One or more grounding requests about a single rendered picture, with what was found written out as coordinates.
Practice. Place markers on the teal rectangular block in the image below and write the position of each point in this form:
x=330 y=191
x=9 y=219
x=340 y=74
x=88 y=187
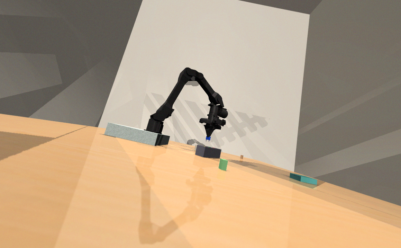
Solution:
x=303 y=179

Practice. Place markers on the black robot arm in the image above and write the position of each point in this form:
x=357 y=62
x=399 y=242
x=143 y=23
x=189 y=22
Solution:
x=155 y=123

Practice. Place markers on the green block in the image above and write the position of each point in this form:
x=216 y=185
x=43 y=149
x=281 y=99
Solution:
x=223 y=164

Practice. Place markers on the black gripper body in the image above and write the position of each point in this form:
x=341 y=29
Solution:
x=209 y=120

